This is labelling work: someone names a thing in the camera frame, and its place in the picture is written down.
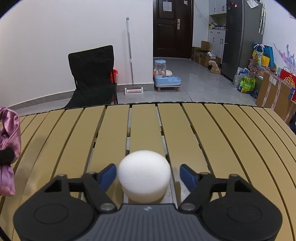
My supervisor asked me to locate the tan folding slat table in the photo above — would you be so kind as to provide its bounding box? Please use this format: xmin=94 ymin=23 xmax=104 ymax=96
xmin=1 ymin=103 xmax=295 ymax=240

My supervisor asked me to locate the pink satin pouch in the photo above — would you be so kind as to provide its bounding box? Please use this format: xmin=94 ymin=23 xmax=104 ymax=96
xmin=1 ymin=107 xmax=21 ymax=197

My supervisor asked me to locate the red plastic bucket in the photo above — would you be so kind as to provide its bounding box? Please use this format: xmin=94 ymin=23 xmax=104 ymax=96
xmin=110 ymin=69 xmax=118 ymax=83

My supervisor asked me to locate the blue pet water feeder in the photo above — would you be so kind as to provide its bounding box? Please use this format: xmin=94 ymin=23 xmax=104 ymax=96
xmin=153 ymin=59 xmax=181 ymax=92

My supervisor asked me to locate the red gift box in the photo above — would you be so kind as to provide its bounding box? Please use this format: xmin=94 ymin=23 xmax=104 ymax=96
xmin=280 ymin=69 xmax=296 ymax=102

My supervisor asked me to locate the white tape roll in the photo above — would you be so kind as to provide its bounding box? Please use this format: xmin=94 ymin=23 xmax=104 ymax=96
xmin=117 ymin=150 xmax=171 ymax=203

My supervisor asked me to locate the dark wooden door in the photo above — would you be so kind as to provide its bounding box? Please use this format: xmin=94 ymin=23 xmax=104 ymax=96
xmin=153 ymin=0 xmax=194 ymax=59

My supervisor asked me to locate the green snack bag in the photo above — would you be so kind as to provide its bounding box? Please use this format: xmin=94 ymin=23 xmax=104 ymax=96
xmin=237 ymin=76 xmax=256 ymax=93

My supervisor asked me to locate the grey refrigerator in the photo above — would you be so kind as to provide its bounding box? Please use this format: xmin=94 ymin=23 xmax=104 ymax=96
xmin=221 ymin=0 xmax=263 ymax=81

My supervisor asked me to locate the black folding chair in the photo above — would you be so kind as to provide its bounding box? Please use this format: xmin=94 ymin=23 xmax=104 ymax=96
xmin=65 ymin=45 xmax=118 ymax=109

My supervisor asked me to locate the brown cardboard box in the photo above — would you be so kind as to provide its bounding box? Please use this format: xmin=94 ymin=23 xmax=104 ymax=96
xmin=255 ymin=72 xmax=295 ymax=124

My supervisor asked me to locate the purple feather decoration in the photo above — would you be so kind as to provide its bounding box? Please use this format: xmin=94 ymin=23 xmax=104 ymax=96
xmin=274 ymin=44 xmax=295 ymax=73

